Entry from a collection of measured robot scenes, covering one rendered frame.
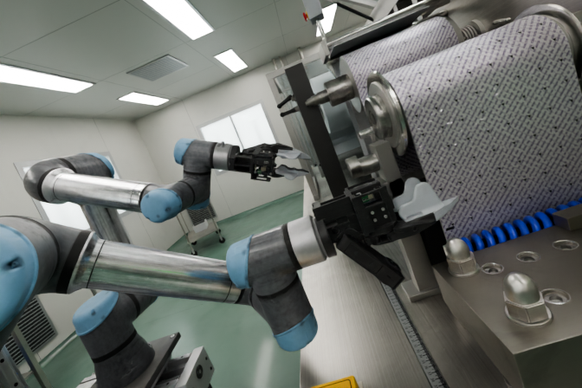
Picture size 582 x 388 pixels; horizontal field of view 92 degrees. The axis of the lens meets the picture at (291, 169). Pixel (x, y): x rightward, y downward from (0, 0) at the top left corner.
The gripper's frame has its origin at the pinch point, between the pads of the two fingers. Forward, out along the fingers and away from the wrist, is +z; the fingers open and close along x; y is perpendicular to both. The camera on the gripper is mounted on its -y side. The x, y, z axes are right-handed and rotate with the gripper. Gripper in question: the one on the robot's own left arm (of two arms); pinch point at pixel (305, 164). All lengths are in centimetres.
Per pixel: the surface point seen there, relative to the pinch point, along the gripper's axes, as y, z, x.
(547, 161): 32, 34, 18
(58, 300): -151, -262, -267
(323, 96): 1.3, 2.2, 19.0
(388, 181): 26.8, 14.6, 9.0
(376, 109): 28.3, 9.4, 21.4
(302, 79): -3.2, -3.6, 22.2
